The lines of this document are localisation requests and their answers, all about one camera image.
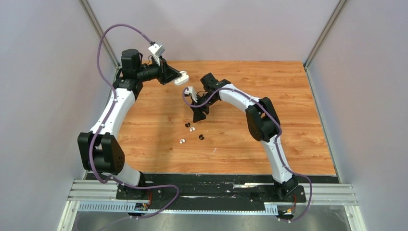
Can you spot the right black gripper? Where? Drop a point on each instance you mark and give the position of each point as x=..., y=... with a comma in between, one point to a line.
x=199, y=114

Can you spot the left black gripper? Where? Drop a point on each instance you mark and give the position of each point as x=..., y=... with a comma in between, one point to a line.
x=165, y=73

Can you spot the white earbud charging case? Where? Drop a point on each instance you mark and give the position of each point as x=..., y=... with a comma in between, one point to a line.
x=182, y=79

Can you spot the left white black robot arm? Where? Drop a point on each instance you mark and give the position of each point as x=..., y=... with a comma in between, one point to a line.
x=99, y=149

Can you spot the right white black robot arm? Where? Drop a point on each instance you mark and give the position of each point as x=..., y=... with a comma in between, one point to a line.
x=262, y=121

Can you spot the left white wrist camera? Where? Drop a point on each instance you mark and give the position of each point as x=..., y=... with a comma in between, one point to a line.
x=156, y=49

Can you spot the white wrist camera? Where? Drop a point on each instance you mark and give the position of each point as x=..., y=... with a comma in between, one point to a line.
x=156, y=49
x=190, y=91

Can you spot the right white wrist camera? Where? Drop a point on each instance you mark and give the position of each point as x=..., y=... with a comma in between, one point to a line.
x=190, y=91

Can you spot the left aluminium corner post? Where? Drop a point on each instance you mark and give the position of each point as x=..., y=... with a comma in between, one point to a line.
x=89, y=12

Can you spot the aluminium corner post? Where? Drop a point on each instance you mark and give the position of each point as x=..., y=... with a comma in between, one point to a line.
x=89, y=12
x=325, y=31

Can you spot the right aluminium corner post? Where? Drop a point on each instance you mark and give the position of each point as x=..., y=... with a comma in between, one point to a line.
x=325, y=31

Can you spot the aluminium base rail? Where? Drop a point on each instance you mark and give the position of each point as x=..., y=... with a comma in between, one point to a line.
x=316, y=194

